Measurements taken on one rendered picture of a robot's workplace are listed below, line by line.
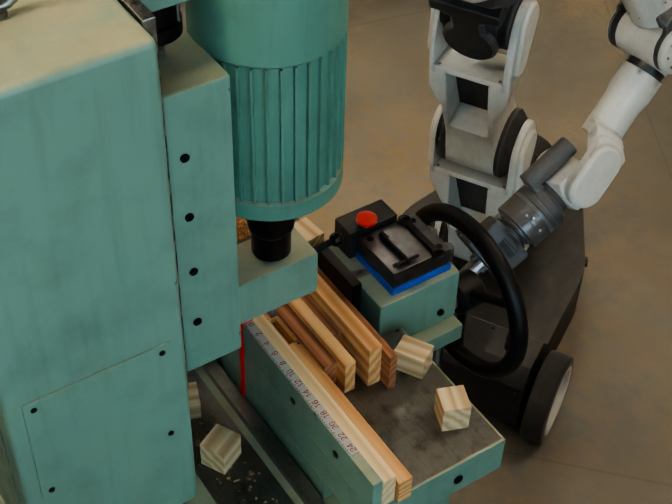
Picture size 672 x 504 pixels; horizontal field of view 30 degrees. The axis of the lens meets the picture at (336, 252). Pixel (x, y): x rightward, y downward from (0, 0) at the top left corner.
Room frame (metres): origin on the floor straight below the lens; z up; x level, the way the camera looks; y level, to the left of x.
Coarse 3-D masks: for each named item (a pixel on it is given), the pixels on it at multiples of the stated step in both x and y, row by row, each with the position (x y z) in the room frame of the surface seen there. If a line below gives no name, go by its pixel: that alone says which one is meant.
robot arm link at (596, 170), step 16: (592, 128) 1.60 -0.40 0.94; (608, 128) 1.59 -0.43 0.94; (592, 144) 1.57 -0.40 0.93; (608, 144) 1.56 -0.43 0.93; (592, 160) 1.54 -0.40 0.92; (608, 160) 1.55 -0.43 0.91; (624, 160) 1.57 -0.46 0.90; (576, 176) 1.53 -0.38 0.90; (592, 176) 1.53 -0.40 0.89; (608, 176) 1.54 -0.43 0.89; (576, 192) 1.51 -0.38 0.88; (592, 192) 1.52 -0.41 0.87
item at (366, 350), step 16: (320, 288) 1.19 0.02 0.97; (320, 304) 1.17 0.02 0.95; (336, 304) 1.16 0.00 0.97; (336, 320) 1.14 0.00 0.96; (352, 320) 1.13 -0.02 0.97; (352, 336) 1.11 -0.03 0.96; (368, 336) 1.10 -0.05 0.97; (352, 352) 1.11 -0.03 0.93; (368, 352) 1.08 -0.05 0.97; (368, 368) 1.08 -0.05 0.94; (368, 384) 1.08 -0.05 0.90
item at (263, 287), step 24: (240, 264) 1.13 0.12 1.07; (264, 264) 1.13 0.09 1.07; (288, 264) 1.13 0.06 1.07; (312, 264) 1.15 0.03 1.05; (240, 288) 1.09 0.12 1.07; (264, 288) 1.11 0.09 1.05; (288, 288) 1.13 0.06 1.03; (312, 288) 1.15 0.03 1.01; (240, 312) 1.09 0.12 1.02; (264, 312) 1.11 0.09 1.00
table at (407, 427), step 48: (240, 240) 1.35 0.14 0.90; (384, 336) 1.17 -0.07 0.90; (432, 336) 1.20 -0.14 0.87; (336, 384) 1.08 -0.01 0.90; (432, 384) 1.08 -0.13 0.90; (288, 432) 1.04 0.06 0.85; (384, 432) 1.00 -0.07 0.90; (432, 432) 1.00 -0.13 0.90; (480, 432) 1.01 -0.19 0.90; (336, 480) 0.94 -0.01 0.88; (432, 480) 0.93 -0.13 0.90
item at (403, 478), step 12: (312, 360) 1.09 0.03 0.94; (312, 372) 1.07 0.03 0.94; (324, 372) 1.07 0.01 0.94; (324, 384) 1.05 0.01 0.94; (336, 396) 1.03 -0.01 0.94; (348, 408) 1.01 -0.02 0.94; (360, 420) 0.99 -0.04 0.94; (360, 432) 0.97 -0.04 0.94; (372, 432) 0.97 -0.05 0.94; (372, 444) 0.95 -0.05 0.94; (384, 444) 0.95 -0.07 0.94; (384, 456) 0.93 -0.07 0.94; (396, 468) 0.92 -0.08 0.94; (396, 480) 0.90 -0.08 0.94; (408, 480) 0.90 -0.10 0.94; (396, 492) 0.90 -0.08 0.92; (408, 492) 0.90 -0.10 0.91
